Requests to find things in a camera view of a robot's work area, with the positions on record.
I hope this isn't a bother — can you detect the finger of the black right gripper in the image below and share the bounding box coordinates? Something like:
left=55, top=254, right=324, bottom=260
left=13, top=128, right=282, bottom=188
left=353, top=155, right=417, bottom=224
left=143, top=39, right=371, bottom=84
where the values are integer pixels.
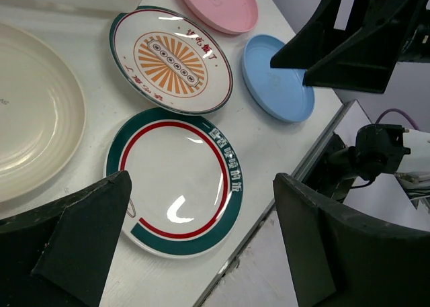
left=270, top=0, right=356, bottom=69

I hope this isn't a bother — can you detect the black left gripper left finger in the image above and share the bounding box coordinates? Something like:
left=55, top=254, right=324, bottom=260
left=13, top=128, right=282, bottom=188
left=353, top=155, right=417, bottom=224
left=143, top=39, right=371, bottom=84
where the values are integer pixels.
left=1, top=171, right=132, bottom=306

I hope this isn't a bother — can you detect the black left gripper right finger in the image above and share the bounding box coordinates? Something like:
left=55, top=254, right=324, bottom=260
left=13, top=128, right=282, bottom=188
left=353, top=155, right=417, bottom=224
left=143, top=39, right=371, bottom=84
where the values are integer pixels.
left=273, top=173, right=429, bottom=306

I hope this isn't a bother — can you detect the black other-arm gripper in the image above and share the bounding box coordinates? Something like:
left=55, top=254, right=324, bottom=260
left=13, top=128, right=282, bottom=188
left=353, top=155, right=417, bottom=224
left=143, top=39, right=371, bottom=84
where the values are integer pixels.
left=303, top=0, right=429, bottom=93

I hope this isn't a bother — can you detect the blue plastic plate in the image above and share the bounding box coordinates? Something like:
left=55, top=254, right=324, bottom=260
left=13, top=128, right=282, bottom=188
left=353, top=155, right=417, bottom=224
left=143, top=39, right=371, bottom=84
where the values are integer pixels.
left=241, top=34, right=315, bottom=123

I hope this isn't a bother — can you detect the green red rimmed white plate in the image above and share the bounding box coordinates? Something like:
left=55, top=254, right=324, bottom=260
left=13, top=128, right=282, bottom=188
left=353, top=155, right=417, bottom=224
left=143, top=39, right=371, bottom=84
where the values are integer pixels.
left=104, top=107, right=244, bottom=259

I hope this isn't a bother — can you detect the cream ribbed plate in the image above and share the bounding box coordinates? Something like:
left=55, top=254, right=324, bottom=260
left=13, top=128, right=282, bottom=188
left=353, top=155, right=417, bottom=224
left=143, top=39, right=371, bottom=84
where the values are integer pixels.
left=1, top=24, right=86, bottom=202

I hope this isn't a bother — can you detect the orange sunburst white plate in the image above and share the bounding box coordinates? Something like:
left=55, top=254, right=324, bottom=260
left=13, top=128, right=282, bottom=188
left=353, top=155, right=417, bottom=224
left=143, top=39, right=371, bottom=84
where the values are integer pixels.
left=109, top=6, right=233, bottom=116

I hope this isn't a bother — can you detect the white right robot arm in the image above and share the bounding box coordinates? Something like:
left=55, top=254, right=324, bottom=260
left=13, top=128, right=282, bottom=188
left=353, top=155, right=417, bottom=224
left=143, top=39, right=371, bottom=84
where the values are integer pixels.
left=270, top=0, right=429, bottom=306

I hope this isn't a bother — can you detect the pink plastic plate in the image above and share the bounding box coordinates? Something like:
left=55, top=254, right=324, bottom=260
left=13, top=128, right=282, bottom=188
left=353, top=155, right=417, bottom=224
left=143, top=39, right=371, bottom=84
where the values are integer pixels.
left=184, top=0, right=259, bottom=35

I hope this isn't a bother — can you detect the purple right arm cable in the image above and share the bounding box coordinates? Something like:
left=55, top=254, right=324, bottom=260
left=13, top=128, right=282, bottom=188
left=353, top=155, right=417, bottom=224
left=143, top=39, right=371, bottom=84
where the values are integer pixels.
left=374, top=108, right=421, bottom=131

